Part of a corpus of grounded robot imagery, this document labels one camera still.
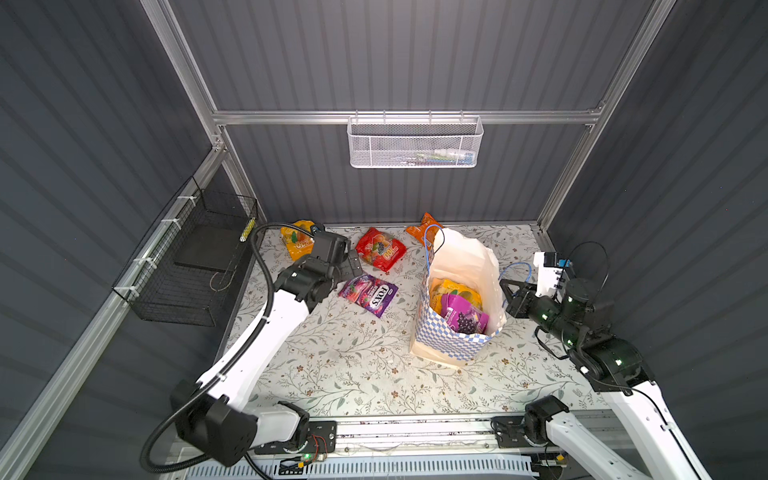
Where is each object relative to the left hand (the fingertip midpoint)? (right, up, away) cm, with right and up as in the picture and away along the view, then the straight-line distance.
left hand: (341, 263), depth 77 cm
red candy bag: (+9, +4, +28) cm, 30 cm away
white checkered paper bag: (+32, +2, +9) cm, 33 cm away
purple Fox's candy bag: (+7, -11, +20) cm, 25 cm away
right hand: (+39, -4, -11) cm, 40 cm away
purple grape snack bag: (+31, -13, -3) cm, 34 cm away
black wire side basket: (-38, -2, -5) cm, 39 cm away
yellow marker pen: (-28, +9, +7) cm, 30 cm away
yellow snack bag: (+29, -8, +14) cm, 33 cm away
